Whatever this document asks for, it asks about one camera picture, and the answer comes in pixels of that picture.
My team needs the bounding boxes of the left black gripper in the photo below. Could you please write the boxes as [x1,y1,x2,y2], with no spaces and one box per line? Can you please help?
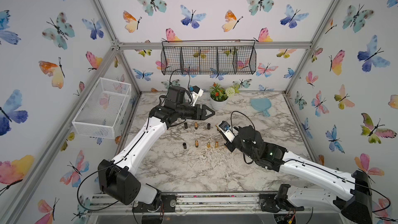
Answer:
[174,104,214,121]

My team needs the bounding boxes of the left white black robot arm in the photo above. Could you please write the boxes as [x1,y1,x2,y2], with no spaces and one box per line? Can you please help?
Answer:
[96,86,215,212]

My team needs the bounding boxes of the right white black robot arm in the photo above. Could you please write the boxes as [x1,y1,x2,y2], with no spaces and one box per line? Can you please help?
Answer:
[217,122,391,224]

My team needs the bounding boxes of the potted flower plant white pot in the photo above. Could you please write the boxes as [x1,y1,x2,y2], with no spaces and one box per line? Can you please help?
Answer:
[209,83,236,111]

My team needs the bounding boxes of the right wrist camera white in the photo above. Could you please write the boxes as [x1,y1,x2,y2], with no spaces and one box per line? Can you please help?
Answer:
[217,121,235,143]

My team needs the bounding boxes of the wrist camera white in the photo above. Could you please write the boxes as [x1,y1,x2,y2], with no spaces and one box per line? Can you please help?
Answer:
[217,121,235,143]
[190,86,204,106]

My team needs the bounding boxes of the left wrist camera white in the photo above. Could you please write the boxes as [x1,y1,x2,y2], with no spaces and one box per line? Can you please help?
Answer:
[190,86,204,106]

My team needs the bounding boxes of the black wire wall basket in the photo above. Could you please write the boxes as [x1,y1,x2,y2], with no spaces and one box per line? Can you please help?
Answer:
[159,40,257,76]

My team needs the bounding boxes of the white mesh wall basket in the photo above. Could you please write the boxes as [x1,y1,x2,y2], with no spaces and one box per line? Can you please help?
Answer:
[72,77,131,139]

